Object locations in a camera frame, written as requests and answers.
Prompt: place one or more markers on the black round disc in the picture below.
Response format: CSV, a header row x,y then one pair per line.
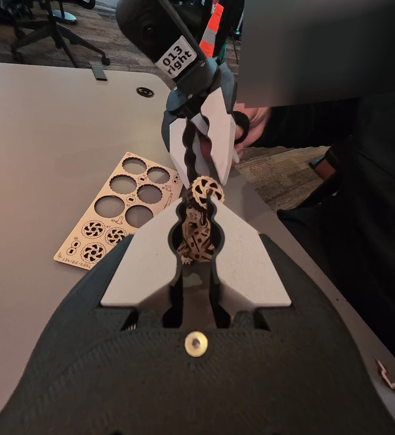
x,y
145,91

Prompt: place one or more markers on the wooden gear wheel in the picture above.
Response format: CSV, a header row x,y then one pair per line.
x,y
197,183

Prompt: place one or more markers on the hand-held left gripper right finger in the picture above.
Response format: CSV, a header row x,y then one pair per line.
x,y
255,272

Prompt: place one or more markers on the orange traffic cone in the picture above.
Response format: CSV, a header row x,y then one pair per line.
x,y
211,30

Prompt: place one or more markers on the wooden parts sheet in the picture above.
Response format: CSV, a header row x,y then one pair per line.
x,y
78,261

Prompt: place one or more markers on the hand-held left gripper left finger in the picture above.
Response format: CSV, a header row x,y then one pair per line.
x,y
136,272

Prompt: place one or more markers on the zigzag wooden part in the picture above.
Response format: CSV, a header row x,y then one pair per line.
x,y
384,373

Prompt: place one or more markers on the black office chair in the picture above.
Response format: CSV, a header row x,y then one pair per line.
x,y
58,30

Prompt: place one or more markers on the wooden buggy model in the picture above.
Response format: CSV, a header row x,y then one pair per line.
x,y
197,244

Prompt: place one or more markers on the person's right forearm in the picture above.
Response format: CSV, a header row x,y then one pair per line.
x,y
302,129

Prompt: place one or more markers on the grey desk clip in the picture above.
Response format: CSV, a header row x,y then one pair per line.
x,y
98,73

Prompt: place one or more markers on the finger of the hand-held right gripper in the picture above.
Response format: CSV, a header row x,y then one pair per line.
x,y
178,142
223,129

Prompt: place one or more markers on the person's right hand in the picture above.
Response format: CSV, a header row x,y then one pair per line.
x,y
258,125

